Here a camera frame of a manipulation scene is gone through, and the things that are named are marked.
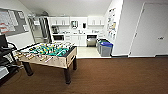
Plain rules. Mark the white upper cabinet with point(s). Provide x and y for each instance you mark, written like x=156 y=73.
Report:
x=95 y=21
x=59 y=21

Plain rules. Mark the grey bin blue lid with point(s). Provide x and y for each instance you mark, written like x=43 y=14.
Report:
x=106 y=49
x=99 y=45

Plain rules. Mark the black coffee machine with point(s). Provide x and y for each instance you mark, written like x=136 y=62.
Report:
x=55 y=29

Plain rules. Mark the foosball table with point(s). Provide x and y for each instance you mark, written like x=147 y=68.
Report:
x=50 y=55

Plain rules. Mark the white kitchen counter cabinets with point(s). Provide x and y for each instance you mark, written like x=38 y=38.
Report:
x=76 y=40

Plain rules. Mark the black wheeled cart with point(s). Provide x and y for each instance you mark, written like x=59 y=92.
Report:
x=8 y=60

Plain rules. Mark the white door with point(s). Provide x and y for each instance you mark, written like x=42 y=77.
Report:
x=150 y=30

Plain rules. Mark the wall papers strip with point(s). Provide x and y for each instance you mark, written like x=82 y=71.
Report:
x=111 y=23

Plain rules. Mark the wall notice board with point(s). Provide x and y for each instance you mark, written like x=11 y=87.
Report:
x=13 y=21

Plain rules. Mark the microwave oven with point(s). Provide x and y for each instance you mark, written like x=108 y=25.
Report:
x=58 y=37

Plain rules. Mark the steel fridge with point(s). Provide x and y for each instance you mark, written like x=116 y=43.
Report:
x=40 y=29

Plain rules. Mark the black monitor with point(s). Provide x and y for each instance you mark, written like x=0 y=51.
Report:
x=2 y=41

